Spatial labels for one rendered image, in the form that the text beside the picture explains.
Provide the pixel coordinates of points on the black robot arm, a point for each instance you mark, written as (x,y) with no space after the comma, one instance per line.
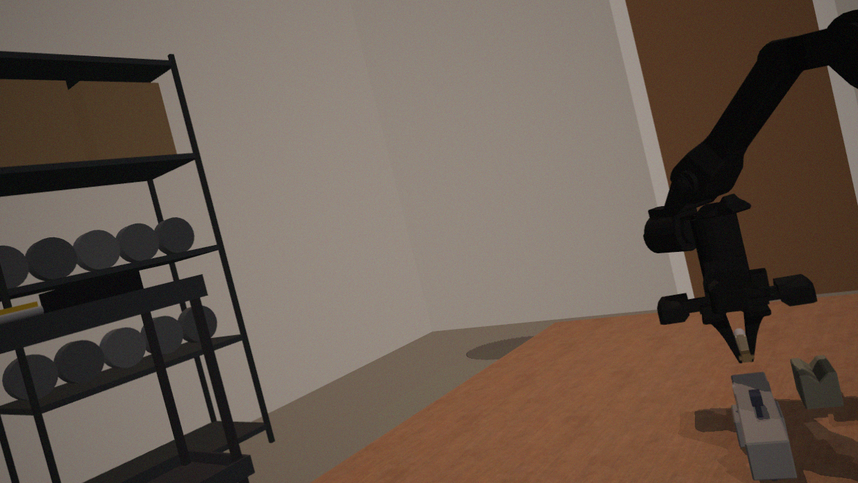
(711,168)

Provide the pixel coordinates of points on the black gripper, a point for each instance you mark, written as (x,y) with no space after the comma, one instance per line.
(791,290)

